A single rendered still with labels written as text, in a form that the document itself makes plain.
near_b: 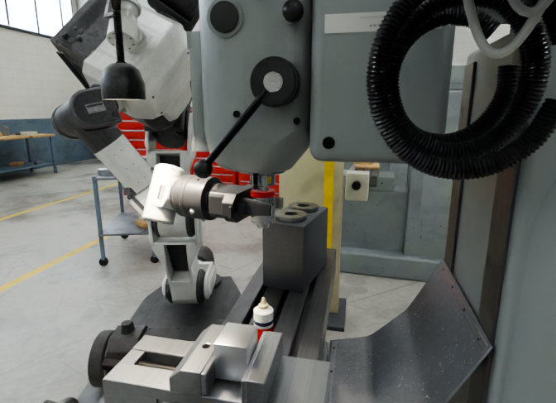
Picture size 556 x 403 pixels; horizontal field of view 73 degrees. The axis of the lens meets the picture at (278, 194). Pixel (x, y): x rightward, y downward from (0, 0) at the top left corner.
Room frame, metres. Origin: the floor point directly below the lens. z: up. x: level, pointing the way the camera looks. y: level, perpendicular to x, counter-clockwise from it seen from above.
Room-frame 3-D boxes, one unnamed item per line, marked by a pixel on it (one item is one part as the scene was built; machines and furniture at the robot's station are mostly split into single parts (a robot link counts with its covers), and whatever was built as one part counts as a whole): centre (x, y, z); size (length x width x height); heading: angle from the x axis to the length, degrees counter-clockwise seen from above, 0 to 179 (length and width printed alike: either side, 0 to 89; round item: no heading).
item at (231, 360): (0.52, 0.06, 1.05); 0.06 x 0.05 x 0.06; 168
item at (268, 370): (0.53, 0.09, 0.99); 0.35 x 0.15 x 0.11; 78
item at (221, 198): (0.72, 0.11, 1.24); 0.13 x 0.12 x 0.10; 157
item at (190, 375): (0.53, 0.12, 1.03); 0.12 x 0.06 x 0.04; 168
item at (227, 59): (0.69, 0.02, 1.47); 0.21 x 0.19 x 0.32; 168
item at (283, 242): (1.04, -0.06, 1.04); 0.22 x 0.12 x 0.20; 156
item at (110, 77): (0.67, 0.27, 1.46); 0.07 x 0.07 x 0.06
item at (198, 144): (0.71, 0.14, 1.45); 0.04 x 0.04 x 0.21; 78
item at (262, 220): (0.69, 0.03, 1.23); 0.05 x 0.05 x 0.05
